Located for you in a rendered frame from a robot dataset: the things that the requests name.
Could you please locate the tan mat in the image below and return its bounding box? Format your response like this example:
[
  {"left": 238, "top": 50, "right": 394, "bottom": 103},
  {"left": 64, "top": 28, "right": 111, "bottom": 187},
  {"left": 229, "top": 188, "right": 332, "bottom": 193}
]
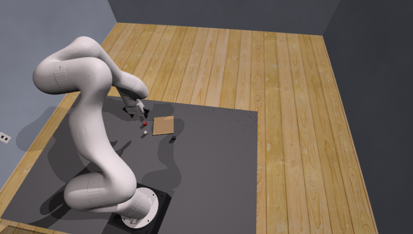
[{"left": 153, "top": 116, "right": 174, "bottom": 135}]

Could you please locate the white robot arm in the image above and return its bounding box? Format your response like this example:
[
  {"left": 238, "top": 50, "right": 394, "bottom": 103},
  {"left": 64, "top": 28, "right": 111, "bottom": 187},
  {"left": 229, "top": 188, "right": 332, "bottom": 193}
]
[{"left": 33, "top": 36, "right": 158, "bottom": 229}]

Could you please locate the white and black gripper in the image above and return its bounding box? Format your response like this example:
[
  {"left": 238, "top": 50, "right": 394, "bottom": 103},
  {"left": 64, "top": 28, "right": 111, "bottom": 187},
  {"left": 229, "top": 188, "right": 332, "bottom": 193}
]
[{"left": 123, "top": 99, "right": 150, "bottom": 118}]

